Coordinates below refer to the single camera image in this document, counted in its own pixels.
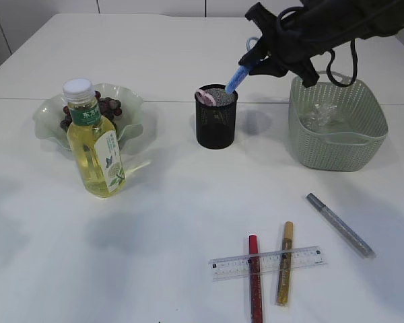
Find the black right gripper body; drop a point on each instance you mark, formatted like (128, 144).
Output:
(287, 45)

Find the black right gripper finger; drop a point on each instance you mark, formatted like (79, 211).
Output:
(268, 67)
(257, 54)

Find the blue scissors with cover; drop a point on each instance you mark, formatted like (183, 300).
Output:
(243, 70)

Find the clear plastic sheet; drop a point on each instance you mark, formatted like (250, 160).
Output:
(321, 117)

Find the pink scissors with cover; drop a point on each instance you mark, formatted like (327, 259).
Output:
(205, 98)

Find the purple artificial grape bunch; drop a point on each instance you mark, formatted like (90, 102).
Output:
(90, 113)

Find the silver glitter pen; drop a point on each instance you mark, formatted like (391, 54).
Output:
(347, 233)

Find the yellow tea plastic bottle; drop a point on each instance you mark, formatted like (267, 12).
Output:
(95, 148)

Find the transparent plastic ruler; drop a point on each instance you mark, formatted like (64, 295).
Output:
(267, 262)

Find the gold glitter pen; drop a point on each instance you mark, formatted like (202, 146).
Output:
(283, 284)

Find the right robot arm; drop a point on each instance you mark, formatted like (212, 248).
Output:
(329, 24)

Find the black mesh pen holder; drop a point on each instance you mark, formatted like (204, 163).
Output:
(215, 125)

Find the green plastic woven basket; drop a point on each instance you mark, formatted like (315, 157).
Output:
(344, 149)

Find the green wavy glass plate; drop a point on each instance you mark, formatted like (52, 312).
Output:
(50, 113)

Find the red glitter pen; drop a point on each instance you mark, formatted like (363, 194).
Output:
(256, 304)

